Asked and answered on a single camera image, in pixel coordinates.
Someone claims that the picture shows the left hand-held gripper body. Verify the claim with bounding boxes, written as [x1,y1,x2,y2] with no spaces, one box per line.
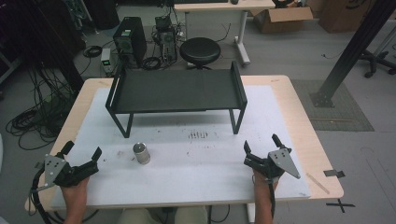
[36,154,100,192]

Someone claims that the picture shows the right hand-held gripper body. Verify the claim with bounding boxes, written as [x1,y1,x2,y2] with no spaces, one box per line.
[243,147,302,185]

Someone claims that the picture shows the person's right hand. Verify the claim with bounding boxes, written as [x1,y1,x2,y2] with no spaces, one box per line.
[251,169,279,191]

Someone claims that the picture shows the person's left hand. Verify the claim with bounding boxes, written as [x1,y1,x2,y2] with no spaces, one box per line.
[60,176,91,200]

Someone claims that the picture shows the pale tape strip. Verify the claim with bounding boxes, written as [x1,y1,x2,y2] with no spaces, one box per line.
[305,172,331,195]

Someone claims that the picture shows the silver metal can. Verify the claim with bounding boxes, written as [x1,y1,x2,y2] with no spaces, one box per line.
[133,142,151,165]

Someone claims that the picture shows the black tape piece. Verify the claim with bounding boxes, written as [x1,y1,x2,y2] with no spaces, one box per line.
[322,169,347,179]

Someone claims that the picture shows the white foam mat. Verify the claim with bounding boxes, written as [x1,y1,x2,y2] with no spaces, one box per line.
[50,85,313,210]

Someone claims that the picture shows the black tape cross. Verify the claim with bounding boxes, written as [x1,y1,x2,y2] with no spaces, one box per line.
[325,198,356,215]

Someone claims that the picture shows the grey floor mat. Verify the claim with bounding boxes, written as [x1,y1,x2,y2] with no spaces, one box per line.
[290,78,375,133]

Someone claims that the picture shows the person's legs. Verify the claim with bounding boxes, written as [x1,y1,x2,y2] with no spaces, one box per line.
[116,205,208,224]

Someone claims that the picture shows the black metal shelf rack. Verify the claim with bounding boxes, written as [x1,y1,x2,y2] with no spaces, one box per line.
[105,60,248,139]

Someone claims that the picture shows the grey power supply box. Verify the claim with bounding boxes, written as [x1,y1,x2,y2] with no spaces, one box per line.
[100,48,117,77]

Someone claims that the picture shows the black round stool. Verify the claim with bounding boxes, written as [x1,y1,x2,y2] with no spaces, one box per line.
[178,36,222,71]

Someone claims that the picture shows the large black computer tower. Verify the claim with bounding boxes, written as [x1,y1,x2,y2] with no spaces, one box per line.
[112,16,149,69]

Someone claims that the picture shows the black curtain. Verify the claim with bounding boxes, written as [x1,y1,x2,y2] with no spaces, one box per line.
[0,0,87,94]

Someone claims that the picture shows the open cardboard box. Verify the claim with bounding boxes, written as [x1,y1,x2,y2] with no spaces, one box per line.
[249,5,314,35]

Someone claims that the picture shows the black office chair base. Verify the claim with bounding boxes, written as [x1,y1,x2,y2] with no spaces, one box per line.
[357,48,396,79]

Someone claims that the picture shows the small black computer tower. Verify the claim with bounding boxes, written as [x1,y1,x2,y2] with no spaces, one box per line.
[154,15,178,63]

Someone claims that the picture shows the large closed cardboard box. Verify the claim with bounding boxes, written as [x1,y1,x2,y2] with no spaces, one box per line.
[317,0,378,34]

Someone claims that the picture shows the white desk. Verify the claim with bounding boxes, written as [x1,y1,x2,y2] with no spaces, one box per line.
[173,0,276,67]

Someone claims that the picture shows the black keyboard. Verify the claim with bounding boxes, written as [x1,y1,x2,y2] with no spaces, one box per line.
[173,0,230,5]

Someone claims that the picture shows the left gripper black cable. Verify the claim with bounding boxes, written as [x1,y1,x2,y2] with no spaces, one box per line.
[28,161,100,224]

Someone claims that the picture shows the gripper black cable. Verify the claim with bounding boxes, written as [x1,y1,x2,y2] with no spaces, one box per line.
[268,177,278,219]
[28,161,100,224]

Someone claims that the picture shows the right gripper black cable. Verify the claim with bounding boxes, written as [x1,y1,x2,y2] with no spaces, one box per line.
[268,177,278,219]

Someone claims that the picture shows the tangle of black cables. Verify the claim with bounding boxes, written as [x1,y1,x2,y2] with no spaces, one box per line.
[5,60,78,151]

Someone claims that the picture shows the coiled black cable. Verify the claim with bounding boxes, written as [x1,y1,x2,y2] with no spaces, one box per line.
[141,56,163,71]
[82,45,104,59]

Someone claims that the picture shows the black aluminium frame post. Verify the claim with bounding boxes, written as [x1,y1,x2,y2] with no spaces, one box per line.
[309,0,396,109]

